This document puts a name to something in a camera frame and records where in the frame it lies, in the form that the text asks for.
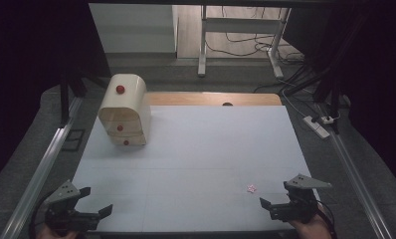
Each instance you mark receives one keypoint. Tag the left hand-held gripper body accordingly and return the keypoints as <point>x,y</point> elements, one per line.
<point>64,216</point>

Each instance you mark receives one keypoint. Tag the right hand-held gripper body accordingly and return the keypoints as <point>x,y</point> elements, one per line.
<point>300,207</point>

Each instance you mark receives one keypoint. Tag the small pink hair clip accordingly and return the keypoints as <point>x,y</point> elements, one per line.
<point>251,189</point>

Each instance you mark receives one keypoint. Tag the clear drawer with red knob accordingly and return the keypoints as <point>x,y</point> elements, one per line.
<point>128,141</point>

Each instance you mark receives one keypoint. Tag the cream drawer cabinet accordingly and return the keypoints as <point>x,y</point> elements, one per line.
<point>126,111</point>

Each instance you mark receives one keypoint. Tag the person's left hand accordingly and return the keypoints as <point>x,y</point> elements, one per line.
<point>58,235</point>

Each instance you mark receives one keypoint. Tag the person's right hand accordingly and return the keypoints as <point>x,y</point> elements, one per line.
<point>313,229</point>

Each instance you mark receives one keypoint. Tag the white power strip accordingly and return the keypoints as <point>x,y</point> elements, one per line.
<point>316,126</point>

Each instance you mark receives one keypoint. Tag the white table mat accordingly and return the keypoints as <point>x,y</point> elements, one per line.
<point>202,159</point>

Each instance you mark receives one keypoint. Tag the white plug adapter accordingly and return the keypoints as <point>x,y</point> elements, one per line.
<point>328,119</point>

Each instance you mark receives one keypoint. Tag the black metal stand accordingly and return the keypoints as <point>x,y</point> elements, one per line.
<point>65,99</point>
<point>333,99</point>

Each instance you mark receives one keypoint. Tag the black table grommet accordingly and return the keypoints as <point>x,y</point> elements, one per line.
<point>227,104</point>

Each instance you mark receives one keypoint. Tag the black curtain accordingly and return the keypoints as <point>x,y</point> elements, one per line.
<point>27,66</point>
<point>378,66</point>

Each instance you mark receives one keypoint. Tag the white board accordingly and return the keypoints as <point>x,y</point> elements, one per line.
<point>133,28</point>

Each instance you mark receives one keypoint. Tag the aluminium rail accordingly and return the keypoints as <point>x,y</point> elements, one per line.
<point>355,179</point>
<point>37,179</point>

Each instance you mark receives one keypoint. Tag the small black frame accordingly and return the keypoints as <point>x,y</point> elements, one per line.
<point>73,140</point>

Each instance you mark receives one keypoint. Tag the white desk frame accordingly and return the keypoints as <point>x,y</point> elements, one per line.
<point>239,25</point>

